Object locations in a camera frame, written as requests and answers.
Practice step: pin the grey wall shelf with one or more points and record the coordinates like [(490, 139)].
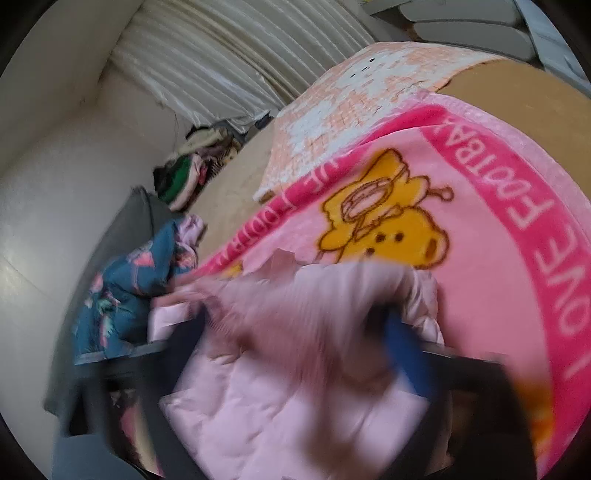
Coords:
[(461, 27)]

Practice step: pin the pink quilted jacket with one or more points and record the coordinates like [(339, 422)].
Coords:
[(286, 369)]

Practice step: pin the pile of folded clothes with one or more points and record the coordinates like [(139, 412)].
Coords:
[(194, 166)]

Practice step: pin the grey pillow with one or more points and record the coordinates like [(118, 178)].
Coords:
[(97, 286)]

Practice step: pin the pink bear printed blanket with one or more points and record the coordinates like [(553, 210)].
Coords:
[(498, 258)]

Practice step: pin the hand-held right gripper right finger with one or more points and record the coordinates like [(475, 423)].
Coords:
[(406, 346)]

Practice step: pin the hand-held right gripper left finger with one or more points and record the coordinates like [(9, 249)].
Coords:
[(120, 397)]

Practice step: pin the white curtain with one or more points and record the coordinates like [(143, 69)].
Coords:
[(240, 50)]

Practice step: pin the bed with tan sheet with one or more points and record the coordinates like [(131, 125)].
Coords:
[(521, 97)]

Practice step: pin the peach checked blanket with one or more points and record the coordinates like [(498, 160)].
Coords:
[(351, 97)]

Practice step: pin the white drawer chest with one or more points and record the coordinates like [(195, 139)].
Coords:
[(549, 32)]

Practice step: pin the blue floral garment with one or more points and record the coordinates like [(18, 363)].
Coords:
[(124, 286)]

